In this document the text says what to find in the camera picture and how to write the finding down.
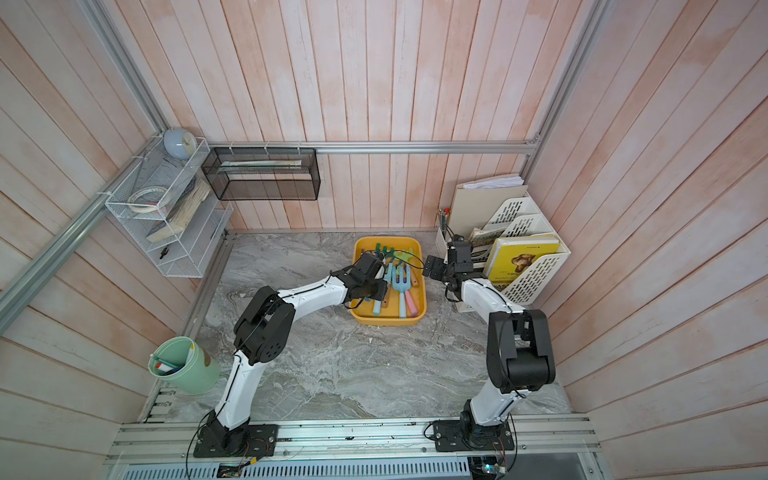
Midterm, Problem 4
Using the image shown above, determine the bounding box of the yellow plastic storage box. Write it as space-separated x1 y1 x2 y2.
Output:
352 236 427 326

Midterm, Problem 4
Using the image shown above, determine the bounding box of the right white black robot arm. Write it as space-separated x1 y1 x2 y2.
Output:
424 236 556 452

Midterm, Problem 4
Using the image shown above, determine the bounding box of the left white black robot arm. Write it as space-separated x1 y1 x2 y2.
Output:
191 252 387 458

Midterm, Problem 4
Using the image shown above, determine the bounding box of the dark green hand rake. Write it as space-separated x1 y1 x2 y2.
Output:
375 243 396 259

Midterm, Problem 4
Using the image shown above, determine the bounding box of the yellow picture book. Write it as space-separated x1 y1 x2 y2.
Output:
483 235 560 284

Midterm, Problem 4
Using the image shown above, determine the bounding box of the white desk file organizer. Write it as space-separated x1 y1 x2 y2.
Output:
464 195 570 306

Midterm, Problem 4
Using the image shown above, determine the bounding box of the beige folder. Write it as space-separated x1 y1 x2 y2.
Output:
447 185 528 237

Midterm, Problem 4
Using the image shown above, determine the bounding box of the green plastic cup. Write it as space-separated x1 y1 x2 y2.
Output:
147 336 221 395

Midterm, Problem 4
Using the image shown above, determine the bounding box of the grey round clock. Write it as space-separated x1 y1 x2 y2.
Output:
163 128 198 161

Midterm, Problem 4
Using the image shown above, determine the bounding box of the white tape roll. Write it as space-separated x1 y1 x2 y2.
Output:
127 186 168 214

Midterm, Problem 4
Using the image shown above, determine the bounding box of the green hand rake wooden handle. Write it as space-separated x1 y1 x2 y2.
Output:
392 249 424 269

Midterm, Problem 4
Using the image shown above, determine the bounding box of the purple hand rake pink handle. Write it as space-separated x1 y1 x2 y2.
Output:
405 269 419 317

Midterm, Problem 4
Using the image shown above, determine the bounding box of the black mesh wall basket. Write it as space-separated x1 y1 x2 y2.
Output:
202 146 321 201

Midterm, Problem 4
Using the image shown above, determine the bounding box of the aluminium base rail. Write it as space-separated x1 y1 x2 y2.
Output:
105 414 612 479

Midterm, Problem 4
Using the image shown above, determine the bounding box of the white wire wall shelf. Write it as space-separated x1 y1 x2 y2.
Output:
106 137 233 278

